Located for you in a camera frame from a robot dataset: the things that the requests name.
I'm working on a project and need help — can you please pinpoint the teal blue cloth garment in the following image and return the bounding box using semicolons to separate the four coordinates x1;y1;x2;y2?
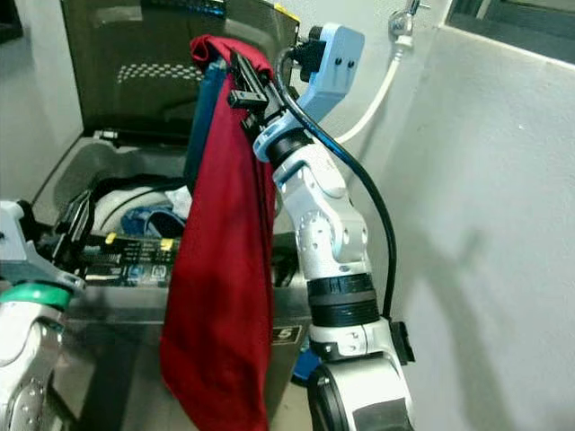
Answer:
182;61;228;194

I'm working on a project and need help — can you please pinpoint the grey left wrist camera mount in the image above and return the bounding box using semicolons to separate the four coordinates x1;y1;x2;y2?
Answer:
0;198;88;291

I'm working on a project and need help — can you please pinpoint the dark red cloth garment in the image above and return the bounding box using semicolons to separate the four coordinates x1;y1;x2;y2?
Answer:
159;34;279;431

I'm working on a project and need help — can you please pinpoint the silver wall tap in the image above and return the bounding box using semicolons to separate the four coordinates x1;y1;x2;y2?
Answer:
387;0;429;48

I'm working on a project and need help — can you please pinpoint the dark tinted washer lid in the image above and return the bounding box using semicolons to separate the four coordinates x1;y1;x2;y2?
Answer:
59;0;302;145

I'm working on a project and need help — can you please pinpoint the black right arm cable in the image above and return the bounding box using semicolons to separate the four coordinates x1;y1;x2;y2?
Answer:
273;49;400;324

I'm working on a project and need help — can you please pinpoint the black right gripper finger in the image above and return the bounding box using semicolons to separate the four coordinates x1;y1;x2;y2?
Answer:
242;58;276;90
226;50;262;93

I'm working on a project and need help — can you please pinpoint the pale blue right wrist camera mount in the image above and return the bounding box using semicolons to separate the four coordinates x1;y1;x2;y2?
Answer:
252;23;367;164

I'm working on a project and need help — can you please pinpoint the white cloth garment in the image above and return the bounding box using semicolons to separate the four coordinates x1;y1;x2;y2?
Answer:
161;183;195;217

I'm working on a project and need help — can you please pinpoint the dark glass window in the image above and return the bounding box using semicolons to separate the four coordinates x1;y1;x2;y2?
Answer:
0;0;24;42
445;0;575;66

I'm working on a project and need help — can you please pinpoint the blue denim garment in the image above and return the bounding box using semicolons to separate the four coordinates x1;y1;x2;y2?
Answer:
120;206;189;240

